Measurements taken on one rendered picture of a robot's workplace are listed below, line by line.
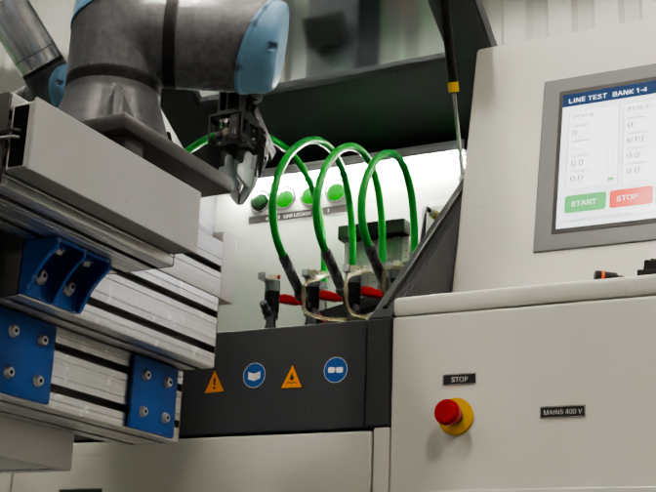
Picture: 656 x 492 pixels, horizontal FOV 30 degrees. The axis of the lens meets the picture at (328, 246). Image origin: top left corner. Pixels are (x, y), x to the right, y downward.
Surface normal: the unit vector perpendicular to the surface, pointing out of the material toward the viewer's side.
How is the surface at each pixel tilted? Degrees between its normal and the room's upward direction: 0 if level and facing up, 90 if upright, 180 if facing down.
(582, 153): 76
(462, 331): 90
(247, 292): 90
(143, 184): 90
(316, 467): 90
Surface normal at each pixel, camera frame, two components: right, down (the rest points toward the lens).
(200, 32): 0.04, -0.05
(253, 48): 0.07, 0.23
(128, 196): 0.88, -0.11
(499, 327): -0.44, -0.29
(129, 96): 0.49, -0.52
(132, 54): 0.46, -0.25
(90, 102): -0.12, -0.58
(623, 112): -0.42, -0.51
